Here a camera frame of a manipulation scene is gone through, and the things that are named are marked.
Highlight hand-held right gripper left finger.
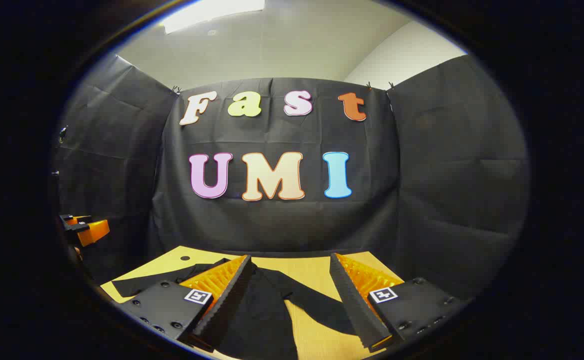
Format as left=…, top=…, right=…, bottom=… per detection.
left=120, top=254, right=253, bottom=353

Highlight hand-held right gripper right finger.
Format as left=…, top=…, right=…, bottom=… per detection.
left=329, top=252, right=467, bottom=353

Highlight black button shirt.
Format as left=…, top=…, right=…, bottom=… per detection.
left=112, top=258, right=357, bottom=360

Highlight black backdrop cloth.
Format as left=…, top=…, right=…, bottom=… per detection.
left=52, top=54, right=530, bottom=301

